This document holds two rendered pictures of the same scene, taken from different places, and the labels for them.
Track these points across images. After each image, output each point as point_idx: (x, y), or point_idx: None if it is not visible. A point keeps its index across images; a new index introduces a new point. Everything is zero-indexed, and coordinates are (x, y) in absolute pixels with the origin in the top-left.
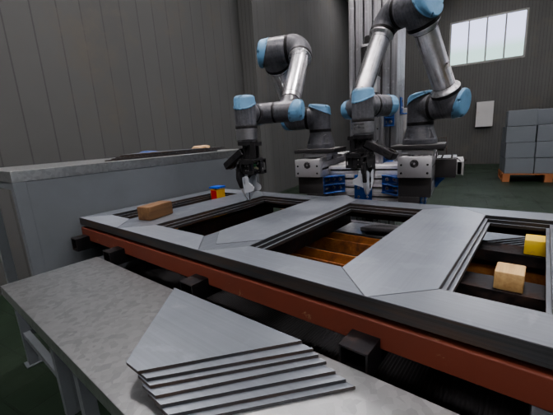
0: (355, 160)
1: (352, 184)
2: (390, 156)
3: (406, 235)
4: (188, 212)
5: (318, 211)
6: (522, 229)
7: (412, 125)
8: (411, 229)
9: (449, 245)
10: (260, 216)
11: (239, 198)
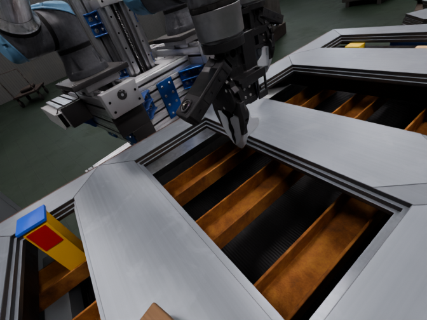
0: (260, 35)
1: (158, 95)
2: (282, 19)
3: (381, 64)
4: (190, 268)
5: (271, 108)
6: (335, 46)
7: (178, 10)
8: (361, 64)
9: (412, 51)
10: (283, 149)
11: (119, 188)
